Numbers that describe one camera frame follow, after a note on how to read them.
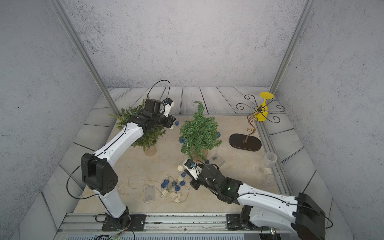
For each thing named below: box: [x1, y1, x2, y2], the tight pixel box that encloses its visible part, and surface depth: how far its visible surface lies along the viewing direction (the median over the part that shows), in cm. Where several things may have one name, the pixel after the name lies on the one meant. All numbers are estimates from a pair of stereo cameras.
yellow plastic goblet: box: [254, 92, 274, 122], surface depth 84 cm
